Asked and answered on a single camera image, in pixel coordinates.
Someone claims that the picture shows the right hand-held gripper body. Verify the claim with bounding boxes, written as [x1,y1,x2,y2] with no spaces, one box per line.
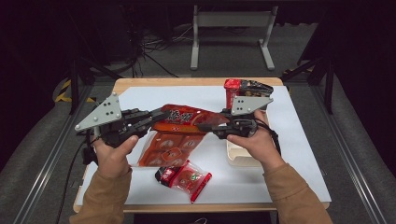
[214,95,275,139]

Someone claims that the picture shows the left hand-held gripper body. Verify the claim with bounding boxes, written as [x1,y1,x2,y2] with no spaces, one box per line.
[74,91,151,148]

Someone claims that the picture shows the red and white seasoning packet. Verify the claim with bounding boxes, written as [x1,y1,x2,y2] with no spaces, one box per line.
[223,78,243,110]

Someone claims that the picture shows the large orange packet clear blocks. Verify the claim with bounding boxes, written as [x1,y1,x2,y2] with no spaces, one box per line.
[138,103,231,168]

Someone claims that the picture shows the white plastic bin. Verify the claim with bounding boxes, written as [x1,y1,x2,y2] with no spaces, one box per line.
[225,106,273,168]

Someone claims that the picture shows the small red candy packet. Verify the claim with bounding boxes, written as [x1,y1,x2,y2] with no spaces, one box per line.
[154,159,213,204]

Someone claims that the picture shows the person's left hand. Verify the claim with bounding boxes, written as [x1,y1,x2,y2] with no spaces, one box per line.
[92,134,139,180]

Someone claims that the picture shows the person's right hand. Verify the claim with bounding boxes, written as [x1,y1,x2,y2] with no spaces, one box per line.
[226,110,286,174]

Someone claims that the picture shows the black tripod stand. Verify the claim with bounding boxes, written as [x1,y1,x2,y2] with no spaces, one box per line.
[66,55,124,116]
[281,55,336,115]

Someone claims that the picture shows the yellow black striped tape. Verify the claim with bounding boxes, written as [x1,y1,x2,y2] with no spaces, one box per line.
[55,78,97,105]

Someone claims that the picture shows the white table sheet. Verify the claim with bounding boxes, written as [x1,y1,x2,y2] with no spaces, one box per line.
[76,85,332,206]

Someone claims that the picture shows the grey metal stand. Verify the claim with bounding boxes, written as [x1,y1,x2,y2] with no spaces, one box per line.
[190,4,279,72]

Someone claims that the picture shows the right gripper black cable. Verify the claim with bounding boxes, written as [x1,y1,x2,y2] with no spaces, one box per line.
[255,118,283,157]

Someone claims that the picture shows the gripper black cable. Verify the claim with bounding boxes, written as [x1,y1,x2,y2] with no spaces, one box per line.
[255,118,283,157]
[81,127,104,166]

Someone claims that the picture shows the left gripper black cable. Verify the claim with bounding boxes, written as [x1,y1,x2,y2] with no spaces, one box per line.
[81,127,104,166]

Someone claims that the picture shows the bundle of floor cables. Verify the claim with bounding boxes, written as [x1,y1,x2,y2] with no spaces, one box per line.
[122,26,194,78]

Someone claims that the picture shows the black floor cable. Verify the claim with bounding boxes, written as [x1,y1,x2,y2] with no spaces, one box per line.
[60,139,90,224]

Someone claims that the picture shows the metal floor rail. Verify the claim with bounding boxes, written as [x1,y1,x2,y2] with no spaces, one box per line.
[12,83,94,224]
[311,83,389,224]

